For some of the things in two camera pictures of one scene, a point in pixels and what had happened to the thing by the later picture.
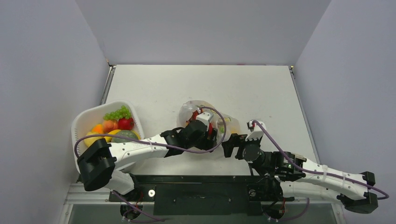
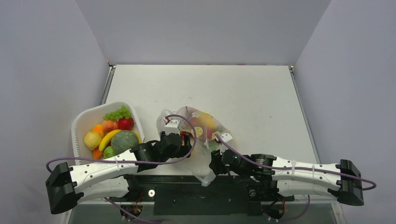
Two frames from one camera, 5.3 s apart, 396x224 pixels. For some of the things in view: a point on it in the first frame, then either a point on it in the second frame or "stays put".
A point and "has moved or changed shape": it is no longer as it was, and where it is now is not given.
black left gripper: x=207 y=143 to x=183 y=150
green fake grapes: x=122 y=113 stays put
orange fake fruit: x=98 y=129 stays put
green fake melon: x=129 y=133 stays put
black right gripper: x=237 y=144 to x=213 y=162
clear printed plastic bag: x=226 y=125 has moved or changed shape
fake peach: x=109 y=125 stays put
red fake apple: x=125 y=124 stays put
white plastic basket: x=83 y=123 stays put
